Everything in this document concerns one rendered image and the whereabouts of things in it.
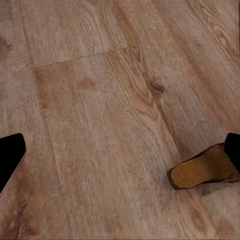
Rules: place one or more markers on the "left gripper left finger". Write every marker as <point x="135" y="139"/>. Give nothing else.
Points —
<point x="12" y="150"/>

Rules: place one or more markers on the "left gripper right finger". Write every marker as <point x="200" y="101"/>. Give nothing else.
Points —
<point x="232" y="149"/>

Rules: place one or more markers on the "sandal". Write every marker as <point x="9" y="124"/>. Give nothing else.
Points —
<point x="212" y="165"/>

